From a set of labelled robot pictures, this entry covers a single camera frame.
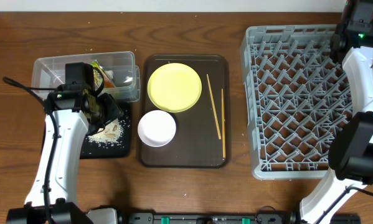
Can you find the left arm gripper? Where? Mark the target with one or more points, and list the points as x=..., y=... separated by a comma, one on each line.
x=113, y=109

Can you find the pile of rice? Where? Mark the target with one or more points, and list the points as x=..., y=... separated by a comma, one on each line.
x=110, y=135

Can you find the green snack wrapper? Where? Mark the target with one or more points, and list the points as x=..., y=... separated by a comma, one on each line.
x=100, y=76

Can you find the white bowl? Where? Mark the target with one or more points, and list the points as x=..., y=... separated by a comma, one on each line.
x=156, y=128

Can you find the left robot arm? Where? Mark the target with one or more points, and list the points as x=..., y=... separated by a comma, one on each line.
x=74, y=110

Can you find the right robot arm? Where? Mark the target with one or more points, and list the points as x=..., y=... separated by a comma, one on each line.
x=351, y=152

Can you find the black waste tray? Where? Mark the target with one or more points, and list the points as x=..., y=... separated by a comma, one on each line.
x=111, y=151

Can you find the grey dishwasher rack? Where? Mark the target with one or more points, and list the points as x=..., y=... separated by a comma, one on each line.
x=298, y=99

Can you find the clear plastic bin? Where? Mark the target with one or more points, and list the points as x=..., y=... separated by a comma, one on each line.
x=49, y=72

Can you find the yellow plate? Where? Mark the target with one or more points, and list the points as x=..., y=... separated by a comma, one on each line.
x=174, y=87

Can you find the dark brown tray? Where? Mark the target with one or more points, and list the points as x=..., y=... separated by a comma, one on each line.
x=195, y=144

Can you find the left wooden chopstick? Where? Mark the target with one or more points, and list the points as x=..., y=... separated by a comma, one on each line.
x=213, y=107

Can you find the wooden chopstick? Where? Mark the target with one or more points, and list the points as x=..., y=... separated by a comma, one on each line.
x=223, y=125
x=213, y=107

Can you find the right wooden chopstick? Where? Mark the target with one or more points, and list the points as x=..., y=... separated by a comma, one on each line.
x=223, y=125

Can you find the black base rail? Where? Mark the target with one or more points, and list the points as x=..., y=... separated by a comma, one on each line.
x=205, y=218

